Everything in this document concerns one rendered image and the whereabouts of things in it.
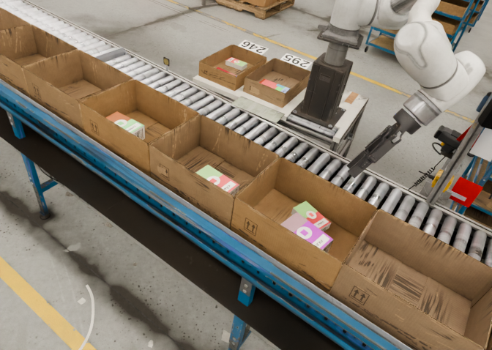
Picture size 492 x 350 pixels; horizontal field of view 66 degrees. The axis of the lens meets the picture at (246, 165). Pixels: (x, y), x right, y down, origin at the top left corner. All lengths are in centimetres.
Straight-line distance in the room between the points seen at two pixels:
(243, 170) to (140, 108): 61
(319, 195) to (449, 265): 47
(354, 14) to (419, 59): 107
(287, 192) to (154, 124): 70
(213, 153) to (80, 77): 87
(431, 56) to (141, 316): 179
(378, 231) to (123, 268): 148
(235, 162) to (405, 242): 71
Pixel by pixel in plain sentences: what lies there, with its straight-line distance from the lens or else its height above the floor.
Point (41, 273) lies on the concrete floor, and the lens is 244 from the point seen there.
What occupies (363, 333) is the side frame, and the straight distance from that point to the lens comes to 123.
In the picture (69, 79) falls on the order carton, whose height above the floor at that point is 91.
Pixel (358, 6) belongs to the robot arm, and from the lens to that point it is 204.
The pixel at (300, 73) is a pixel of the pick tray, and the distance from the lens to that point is 261.
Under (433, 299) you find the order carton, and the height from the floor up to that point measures 89.
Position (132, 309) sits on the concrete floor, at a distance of 221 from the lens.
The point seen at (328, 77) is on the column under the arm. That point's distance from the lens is 214.
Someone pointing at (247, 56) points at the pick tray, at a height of 81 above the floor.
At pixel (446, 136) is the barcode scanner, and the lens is 185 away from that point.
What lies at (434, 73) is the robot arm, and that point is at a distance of 105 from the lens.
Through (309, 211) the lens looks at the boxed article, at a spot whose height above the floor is 92.
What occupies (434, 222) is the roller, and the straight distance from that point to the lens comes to 191.
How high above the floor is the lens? 193
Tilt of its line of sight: 40 degrees down
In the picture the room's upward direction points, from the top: 9 degrees clockwise
